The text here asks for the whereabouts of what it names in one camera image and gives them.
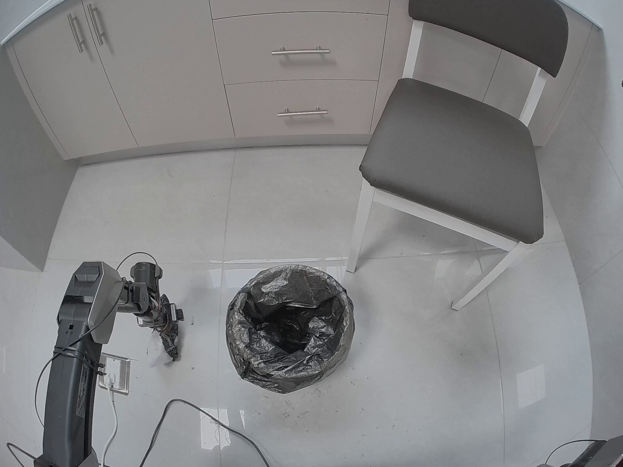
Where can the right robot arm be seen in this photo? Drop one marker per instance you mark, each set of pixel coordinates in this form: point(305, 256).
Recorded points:
point(614, 453)

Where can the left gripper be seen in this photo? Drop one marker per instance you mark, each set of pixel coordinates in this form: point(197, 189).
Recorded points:
point(165, 312)

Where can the beige cabinet with drawers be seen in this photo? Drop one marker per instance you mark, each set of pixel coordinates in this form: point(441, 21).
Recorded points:
point(160, 66)

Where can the black plastic bag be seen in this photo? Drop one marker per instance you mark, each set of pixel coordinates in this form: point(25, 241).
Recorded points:
point(292, 358)

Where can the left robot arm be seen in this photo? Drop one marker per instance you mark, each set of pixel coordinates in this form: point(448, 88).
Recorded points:
point(82, 299)

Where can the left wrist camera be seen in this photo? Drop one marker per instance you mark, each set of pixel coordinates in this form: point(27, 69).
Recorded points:
point(180, 314)

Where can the grey chair with white legs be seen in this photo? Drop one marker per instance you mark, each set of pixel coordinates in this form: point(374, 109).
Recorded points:
point(438, 163)

